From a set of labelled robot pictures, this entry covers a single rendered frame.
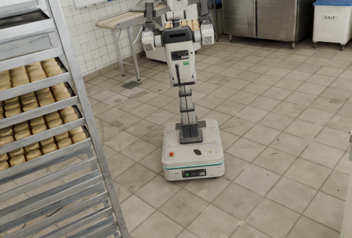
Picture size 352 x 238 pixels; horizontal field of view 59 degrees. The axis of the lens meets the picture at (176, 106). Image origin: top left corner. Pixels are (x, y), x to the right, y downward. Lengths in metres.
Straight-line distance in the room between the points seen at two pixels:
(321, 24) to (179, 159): 3.60
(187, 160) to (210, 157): 0.19
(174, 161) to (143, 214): 0.48
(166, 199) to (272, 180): 0.89
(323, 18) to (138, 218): 4.13
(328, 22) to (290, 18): 0.56
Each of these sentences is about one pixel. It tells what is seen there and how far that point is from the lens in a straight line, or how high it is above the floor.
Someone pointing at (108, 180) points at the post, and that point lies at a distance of 1.31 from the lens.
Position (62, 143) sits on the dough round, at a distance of 1.27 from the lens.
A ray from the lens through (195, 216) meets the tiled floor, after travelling 2.52.
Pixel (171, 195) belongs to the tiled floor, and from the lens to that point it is 2.70.
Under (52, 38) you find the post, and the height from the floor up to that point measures 1.55.
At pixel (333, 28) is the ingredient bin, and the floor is 0.35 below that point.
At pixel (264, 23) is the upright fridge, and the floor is 0.43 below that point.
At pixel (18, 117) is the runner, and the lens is 1.15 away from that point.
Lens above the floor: 1.86
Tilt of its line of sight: 28 degrees down
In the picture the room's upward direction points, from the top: 9 degrees counter-clockwise
